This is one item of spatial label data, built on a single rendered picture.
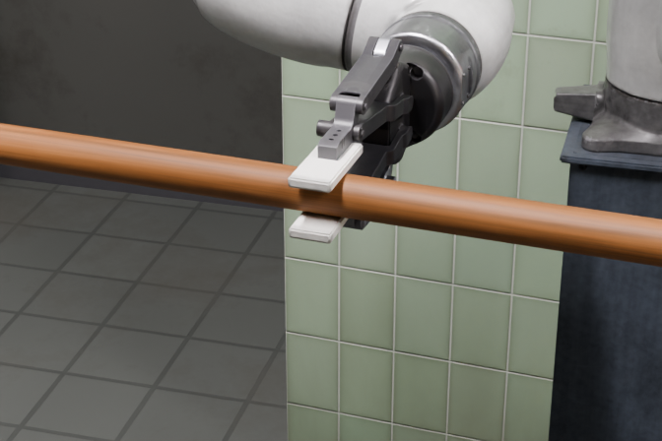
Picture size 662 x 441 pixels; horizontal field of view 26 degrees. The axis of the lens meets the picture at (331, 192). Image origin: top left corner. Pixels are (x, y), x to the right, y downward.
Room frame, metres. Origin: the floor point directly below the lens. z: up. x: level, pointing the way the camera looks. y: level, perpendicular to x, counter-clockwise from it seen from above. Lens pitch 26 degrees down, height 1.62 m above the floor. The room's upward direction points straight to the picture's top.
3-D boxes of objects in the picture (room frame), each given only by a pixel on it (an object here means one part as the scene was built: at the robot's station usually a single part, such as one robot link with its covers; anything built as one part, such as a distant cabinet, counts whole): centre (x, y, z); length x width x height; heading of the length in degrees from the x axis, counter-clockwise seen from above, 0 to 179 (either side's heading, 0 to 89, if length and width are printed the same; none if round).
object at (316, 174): (0.89, 0.00, 1.21); 0.07 x 0.03 x 0.01; 161
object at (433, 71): (1.04, -0.05, 1.20); 0.09 x 0.07 x 0.08; 161
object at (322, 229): (0.89, 0.00, 1.18); 0.07 x 0.03 x 0.01; 161
